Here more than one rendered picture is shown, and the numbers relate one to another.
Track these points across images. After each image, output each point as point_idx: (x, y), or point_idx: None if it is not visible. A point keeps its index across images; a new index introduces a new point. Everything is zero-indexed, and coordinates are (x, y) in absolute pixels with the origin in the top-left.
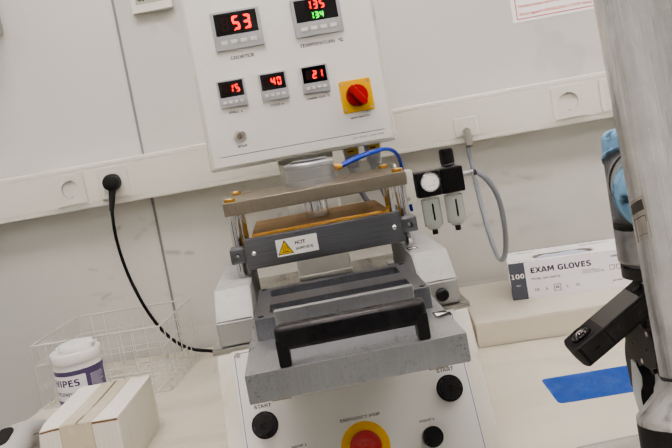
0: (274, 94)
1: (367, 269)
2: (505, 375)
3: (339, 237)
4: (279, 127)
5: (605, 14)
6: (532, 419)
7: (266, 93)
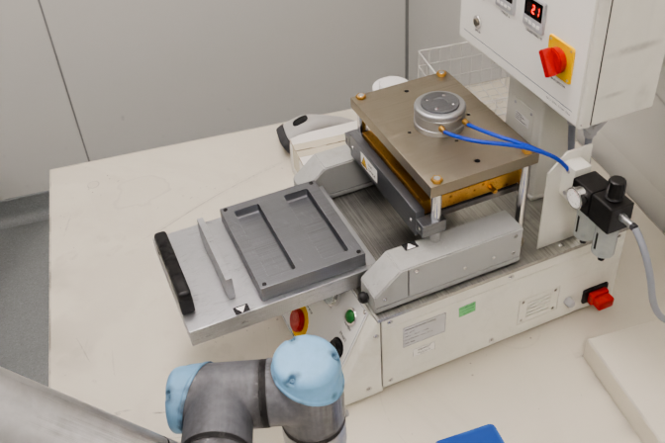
0: (503, 4)
1: (348, 232)
2: (503, 391)
3: (386, 189)
4: (502, 37)
5: None
6: (399, 424)
7: None
